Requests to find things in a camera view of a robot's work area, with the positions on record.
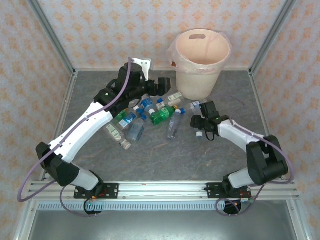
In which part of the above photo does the crushed clear bottle blue cap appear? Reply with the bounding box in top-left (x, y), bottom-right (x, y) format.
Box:
top-left (166, 107), bottom-right (186, 141)

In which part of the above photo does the green bottle yellow cap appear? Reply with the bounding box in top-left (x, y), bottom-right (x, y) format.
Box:
top-left (149, 104), bottom-right (180, 126)

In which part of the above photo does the beige plastic bin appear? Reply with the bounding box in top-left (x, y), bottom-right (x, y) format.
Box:
top-left (174, 29), bottom-right (232, 100)

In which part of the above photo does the small clear bottle white cap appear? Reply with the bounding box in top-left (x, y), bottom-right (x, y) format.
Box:
top-left (156, 97), bottom-right (167, 111)

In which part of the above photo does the clear bottle green print label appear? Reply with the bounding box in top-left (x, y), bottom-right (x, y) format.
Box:
top-left (167, 91), bottom-right (184, 102)

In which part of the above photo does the plain clear bottle beige cap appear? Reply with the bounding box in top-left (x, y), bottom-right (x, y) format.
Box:
top-left (167, 98), bottom-right (185, 107)

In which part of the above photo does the blue label bottle white cap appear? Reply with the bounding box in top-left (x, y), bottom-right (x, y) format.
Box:
top-left (139, 97), bottom-right (156, 115)

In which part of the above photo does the clear bottle dark blue label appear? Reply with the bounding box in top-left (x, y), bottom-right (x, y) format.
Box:
top-left (126, 114), bottom-right (148, 142)

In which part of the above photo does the grey metal sheet panel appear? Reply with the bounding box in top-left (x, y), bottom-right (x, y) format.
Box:
top-left (26, 209), bottom-right (297, 240)

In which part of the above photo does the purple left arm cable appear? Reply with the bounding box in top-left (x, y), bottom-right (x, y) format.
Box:
top-left (16, 56), bottom-right (135, 203)

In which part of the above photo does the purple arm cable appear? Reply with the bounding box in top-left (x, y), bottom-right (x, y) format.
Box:
top-left (211, 94), bottom-right (295, 186)
top-left (16, 56), bottom-right (135, 203)

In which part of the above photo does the aluminium table back rail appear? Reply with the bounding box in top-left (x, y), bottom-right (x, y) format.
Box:
top-left (73, 67), bottom-right (252, 73)

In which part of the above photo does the aluminium table side rail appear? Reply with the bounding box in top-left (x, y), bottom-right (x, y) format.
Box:
top-left (39, 71), bottom-right (79, 182)
top-left (248, 71), bottom-right (286, 181)

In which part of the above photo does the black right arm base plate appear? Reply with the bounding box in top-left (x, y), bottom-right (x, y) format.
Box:
top-left (206, 183), bottom-right (252, 200)

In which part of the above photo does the long aluminium base rail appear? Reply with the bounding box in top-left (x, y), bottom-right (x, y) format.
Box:
top-left (26, 181), bottom-right (300, 201)

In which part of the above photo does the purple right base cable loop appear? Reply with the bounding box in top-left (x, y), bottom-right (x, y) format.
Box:
top-left (215, 181), bottom-right (266, 218)

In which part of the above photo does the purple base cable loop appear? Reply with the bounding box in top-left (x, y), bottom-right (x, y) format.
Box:
top-left (60, 184), bottom-right (98, 218)
top-left (215, 181), bottom-right (266, 218)

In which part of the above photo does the grey slotted cable duct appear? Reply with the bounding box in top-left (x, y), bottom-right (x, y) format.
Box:
top-left (37, 201), bottom-right (288, 211)

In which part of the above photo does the black round cable port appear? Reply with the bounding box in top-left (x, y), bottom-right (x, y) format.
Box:
top-left (83, 198), bottom-right (103, 216)
top-left (223, 198), bottom-right (243, 217)

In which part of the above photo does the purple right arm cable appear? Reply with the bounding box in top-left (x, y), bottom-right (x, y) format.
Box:
top-left (211, 94), bottom-right (295, 186)

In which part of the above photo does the aluminium corner post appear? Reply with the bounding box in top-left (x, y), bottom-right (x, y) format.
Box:
top-left (248, 0), bottom-right (300, 76)
top-left (26, 0), bottom-right (77, 76)

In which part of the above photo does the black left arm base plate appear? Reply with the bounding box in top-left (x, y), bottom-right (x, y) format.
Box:
top-left (74, 183), bottom-right (120, 200)

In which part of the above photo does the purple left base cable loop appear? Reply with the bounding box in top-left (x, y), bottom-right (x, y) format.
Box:
top-left (60, 184), bottom-right (98, 218)

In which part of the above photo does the aluminium frame leg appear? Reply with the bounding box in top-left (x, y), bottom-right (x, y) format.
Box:
top-left (13, 199), bottom-right (38, 240)
top-left (287, 199), bottom-right (310, 240)

